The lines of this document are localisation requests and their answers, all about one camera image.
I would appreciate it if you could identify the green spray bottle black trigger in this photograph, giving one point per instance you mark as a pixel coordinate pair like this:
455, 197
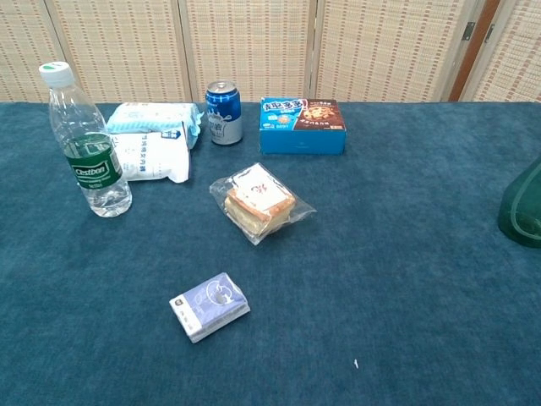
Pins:
524, 207

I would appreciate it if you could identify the clear water bottle green label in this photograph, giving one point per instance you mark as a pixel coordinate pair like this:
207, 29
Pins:
91, 165

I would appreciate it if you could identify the metal screen hinge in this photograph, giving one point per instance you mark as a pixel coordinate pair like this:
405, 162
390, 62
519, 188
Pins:
490, 33
468, 31

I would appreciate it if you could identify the white snack bag blue print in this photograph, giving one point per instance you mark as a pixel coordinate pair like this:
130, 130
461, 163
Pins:
156, 158

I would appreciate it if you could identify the light blue wet wipes pack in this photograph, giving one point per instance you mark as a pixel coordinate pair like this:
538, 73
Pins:
148, 116

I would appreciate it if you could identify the bread in clear plastic bag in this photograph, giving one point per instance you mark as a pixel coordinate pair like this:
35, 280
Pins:
260, 203

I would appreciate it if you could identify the brown wooden post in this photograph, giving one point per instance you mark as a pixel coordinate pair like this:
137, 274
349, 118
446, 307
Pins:
473, 55

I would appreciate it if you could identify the blue white milk can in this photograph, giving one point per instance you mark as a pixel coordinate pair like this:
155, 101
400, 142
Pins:
224, 116

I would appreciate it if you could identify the woven bamboo folding screen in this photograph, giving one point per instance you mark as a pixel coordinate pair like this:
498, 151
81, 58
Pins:
249, 46

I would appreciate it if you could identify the blue table cloth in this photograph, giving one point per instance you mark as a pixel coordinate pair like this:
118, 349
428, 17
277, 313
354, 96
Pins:
338, 275

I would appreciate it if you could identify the blue brown cookie box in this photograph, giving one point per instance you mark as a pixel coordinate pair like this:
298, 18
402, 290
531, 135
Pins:
302, 127

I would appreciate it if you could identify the small white tissue pack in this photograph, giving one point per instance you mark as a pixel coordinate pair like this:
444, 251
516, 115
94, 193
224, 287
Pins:
211, 306

